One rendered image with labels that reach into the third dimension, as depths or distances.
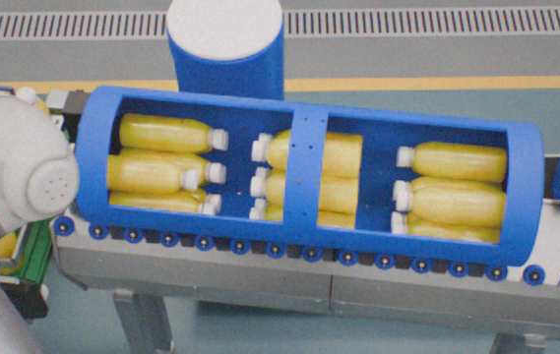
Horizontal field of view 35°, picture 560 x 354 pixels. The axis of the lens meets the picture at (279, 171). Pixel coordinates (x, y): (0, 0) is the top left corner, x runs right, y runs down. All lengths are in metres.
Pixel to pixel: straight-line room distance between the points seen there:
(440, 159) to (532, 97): 1.73
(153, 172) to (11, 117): 0.66
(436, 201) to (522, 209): 0.16
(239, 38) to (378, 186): 0.49
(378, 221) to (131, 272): 0.55
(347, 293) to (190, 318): 1.03
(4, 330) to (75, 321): 1.77
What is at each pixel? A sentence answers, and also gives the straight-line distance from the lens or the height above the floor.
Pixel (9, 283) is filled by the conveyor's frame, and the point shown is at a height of 0.90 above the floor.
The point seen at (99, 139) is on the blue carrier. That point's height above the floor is 1.22.
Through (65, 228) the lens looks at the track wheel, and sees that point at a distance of 1.91.
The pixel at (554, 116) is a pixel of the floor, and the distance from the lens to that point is 3.42.
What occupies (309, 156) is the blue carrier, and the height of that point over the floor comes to 1.22.
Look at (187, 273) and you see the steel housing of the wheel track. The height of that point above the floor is 0.86.
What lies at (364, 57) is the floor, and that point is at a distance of 3.49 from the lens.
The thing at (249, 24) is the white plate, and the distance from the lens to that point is 2.13.
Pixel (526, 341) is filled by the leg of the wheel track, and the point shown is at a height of 0.63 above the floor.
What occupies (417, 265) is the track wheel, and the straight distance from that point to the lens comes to 1.82.
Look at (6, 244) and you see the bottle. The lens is 1.87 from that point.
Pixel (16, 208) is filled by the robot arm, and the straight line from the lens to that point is 1.06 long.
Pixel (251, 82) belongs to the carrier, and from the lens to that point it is 2.13.
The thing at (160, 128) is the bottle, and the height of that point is 1.15.
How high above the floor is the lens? 2.53
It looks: 54 degrees down
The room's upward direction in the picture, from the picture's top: 1 degrees counter-clockwise
